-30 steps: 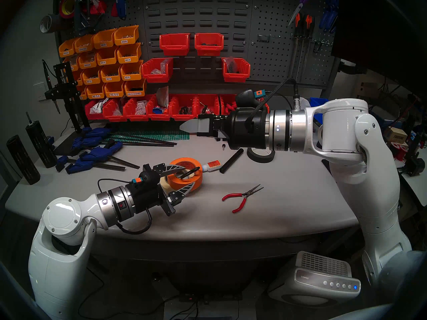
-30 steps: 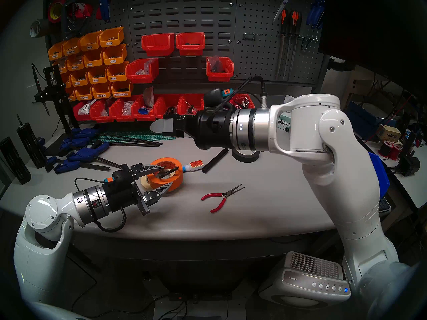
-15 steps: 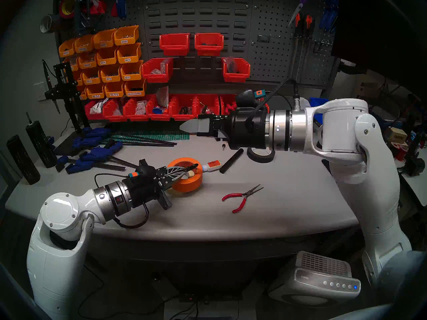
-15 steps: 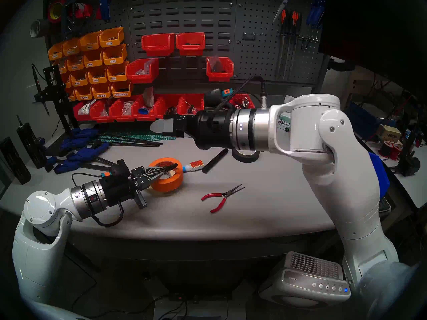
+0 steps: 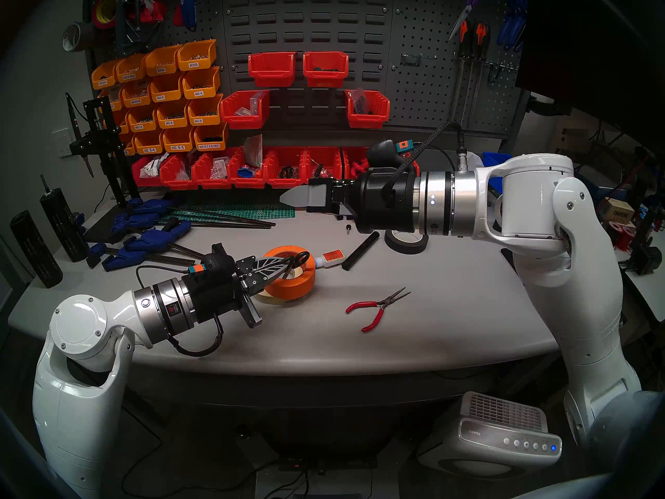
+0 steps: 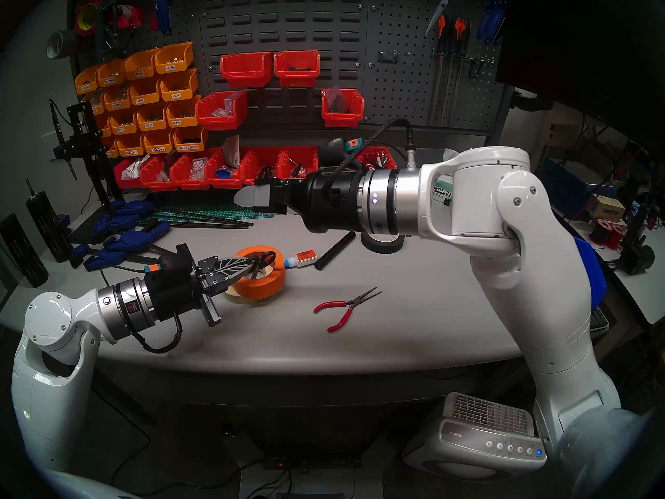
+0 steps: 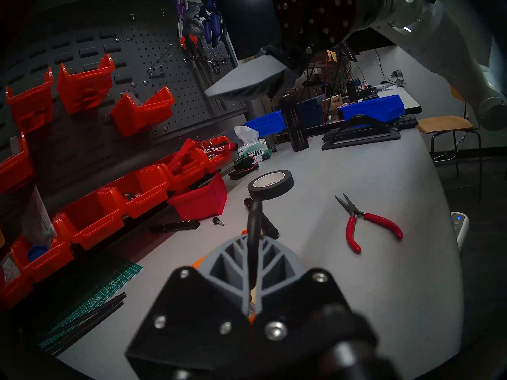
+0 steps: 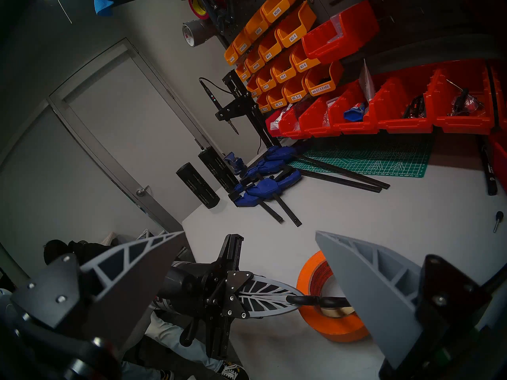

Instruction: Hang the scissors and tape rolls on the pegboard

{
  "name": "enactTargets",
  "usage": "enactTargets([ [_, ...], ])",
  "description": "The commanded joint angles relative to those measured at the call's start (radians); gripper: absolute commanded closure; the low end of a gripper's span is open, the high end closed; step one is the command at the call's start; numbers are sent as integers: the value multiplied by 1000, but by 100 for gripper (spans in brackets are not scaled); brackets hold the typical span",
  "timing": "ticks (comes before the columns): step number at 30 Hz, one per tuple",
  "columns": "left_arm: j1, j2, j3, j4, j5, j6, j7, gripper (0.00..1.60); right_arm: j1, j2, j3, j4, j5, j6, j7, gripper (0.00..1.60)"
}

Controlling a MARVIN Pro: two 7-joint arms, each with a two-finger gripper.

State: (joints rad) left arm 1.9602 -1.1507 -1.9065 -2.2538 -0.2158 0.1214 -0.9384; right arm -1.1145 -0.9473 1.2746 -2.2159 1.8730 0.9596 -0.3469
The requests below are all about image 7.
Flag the metal pegboard hook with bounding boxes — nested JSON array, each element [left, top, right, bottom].
[[147, 43, 175, 79]]

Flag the black tape roll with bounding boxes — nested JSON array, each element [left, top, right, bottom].
[[248, 170, 295, 201]]

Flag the black metal tool rack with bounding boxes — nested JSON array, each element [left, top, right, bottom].
[[186, 53, 230, 75]]

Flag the black battery holder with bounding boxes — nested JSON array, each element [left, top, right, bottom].
[[229, 157, 260, 181]]

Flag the blue-handled pliers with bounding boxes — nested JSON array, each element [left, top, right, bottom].
[[198, 0, 226, 48]]

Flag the purple-handled scissors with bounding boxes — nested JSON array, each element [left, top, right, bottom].
[[171, 0, 190, 41]]

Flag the small red loose bin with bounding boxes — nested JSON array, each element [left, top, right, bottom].
[[167, 171, 228, 221]]

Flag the white Coway air purifier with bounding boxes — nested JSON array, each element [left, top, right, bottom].
[[451, 212, 470, 253]]

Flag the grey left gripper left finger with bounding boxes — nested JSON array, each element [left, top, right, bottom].
[[126, 235, 254, 369]]

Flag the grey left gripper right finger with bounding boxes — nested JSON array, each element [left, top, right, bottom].
[[253, 237, 353, 353]]

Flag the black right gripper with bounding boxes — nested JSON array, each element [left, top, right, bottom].
[[204, 0, 359, 101]]

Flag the black cylindrical rod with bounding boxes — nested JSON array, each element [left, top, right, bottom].
[[244, 197, 280, 240]]

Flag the dark blue storage crate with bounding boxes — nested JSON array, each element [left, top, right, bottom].
[[297, 94, 329, 118]]

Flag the clear plastic bag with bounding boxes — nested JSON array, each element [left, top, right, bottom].
[[22, 185, 58, 249]]

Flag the orange-handled screwdriver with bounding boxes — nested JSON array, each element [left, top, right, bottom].
[[179, 36, 216, 106], [189, 34, 226, 103]]

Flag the Kimtech tissue box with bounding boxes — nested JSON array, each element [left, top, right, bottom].
[[234, 125, 274, 162]]

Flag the black marker pen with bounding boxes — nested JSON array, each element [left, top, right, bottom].
[[150, 220, 200, 232]]

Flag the black red marker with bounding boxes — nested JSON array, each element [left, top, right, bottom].
[[202, 143, 238, 156]]

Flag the black triangular frame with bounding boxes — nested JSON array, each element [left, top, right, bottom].
[[322, 115, 401, 151]]

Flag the red-handled needle-nose pliers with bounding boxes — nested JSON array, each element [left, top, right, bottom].
[[335, 193, 404, 254]]

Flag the green cutting mat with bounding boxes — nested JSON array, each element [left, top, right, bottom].
[[38, 260, 143, 352]]

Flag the blue plastic bin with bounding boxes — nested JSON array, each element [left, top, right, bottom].
[[245, 110, 288, 137], [338, 94, 405, 122]]

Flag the wooden stool black legs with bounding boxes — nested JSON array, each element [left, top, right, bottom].
[[418, 115, 483, 203]]

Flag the dark grey pegboard wall panel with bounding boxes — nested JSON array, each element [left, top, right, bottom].
[[0, 0, 254, 209]]

